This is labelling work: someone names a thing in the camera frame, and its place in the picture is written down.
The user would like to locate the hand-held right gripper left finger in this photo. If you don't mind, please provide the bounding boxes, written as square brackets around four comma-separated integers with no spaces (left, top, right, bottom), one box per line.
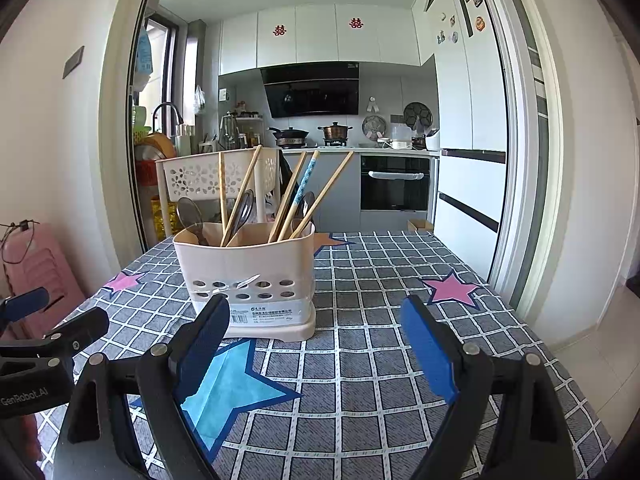
[52,294,232,480]

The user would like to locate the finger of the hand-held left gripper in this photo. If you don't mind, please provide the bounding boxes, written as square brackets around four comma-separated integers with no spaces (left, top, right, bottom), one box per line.
[0,287,51,323]
[30,306,111,361]

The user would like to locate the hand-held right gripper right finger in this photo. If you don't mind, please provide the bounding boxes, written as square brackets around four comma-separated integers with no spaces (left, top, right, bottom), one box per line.
[400,295,576,480]

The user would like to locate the cream plastic utensil holder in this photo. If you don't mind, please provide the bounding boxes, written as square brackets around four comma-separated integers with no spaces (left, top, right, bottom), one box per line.
[172,220,318,342]

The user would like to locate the dark metal spoon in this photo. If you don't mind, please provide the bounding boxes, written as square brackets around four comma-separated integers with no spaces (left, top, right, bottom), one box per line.
[176,196,211,247]

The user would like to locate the blue patterned wooden chopstick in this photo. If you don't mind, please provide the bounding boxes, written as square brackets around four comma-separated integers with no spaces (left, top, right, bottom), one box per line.
[276,149,321,242]

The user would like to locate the pink folding chair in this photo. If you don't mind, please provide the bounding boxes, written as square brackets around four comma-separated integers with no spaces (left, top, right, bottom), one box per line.
[0,222,86,341]

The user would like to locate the grey checked star tablecloth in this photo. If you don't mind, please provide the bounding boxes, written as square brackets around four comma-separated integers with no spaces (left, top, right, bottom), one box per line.
[35,230,613,480]

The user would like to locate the grey kitchen counter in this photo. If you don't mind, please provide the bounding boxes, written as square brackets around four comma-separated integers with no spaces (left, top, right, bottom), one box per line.
[277,146,441,233]

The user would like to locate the black built-in oven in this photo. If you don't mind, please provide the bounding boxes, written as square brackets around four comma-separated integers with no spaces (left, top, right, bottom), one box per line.
[359,155,432,212]

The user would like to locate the white perforated basket cart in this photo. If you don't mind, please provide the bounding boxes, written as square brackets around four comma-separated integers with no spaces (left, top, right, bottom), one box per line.
[155,147,281,226]

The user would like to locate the dish rack with dishes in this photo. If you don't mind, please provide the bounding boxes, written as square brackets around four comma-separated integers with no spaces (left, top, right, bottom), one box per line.
[132,130,178,186]

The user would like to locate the dark cloth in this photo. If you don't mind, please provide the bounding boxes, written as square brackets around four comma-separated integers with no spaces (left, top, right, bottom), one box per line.
[276,150,301,196]

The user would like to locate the glass kettle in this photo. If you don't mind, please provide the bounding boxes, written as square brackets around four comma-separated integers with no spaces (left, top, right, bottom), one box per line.
[220,114,246,151]

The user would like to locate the dark kitchen faucet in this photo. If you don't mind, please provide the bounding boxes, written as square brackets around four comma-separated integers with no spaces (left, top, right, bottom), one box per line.
[151,102,185,136]

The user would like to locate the round metal steamer rack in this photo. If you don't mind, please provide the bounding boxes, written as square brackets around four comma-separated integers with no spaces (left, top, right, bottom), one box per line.
[361,115,387,141]

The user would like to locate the round dark pan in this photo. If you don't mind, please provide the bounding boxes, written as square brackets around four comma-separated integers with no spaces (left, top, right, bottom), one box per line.
[403,101,433,131]

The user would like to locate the black wok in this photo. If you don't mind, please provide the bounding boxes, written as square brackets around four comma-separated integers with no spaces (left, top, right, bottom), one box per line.
[268,126,311,145]

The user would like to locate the copper cooking pot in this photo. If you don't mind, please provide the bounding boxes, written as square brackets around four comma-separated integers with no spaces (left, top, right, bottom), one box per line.
[318,122,354,141]

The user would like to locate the white refrigerator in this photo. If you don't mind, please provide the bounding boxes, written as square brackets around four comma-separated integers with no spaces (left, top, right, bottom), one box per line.
[432,0,508,281]

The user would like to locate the blue hanging cloth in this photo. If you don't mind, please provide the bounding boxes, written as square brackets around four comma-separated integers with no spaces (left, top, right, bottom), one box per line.
[136,27,155,86]

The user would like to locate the black range hood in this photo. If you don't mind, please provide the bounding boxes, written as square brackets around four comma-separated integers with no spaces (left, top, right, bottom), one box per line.
[260,62,361,118]

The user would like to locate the white upper kitchen cabinets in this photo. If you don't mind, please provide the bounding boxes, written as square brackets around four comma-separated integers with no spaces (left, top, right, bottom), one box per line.
[219,4,423,77]

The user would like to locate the black cord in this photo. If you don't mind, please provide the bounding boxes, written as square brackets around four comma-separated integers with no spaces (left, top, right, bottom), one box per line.
[0,219,41,263]

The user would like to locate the grey wall switch panel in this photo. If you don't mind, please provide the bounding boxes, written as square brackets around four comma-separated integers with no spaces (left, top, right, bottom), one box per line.
[62,46,85,80]

